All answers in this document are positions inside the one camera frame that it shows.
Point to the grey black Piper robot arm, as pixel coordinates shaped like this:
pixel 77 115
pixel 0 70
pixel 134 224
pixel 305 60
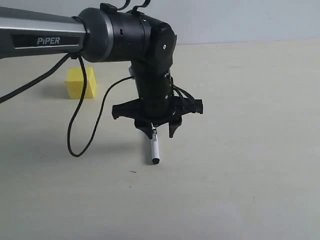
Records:
pixel 107 34

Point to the black and white marker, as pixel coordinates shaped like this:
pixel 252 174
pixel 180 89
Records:
pixel 155 153

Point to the yellow foam cube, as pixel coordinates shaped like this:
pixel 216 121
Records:
pixel 74 82

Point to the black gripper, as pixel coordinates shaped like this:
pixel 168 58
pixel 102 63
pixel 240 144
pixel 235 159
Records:
pixel 159 100

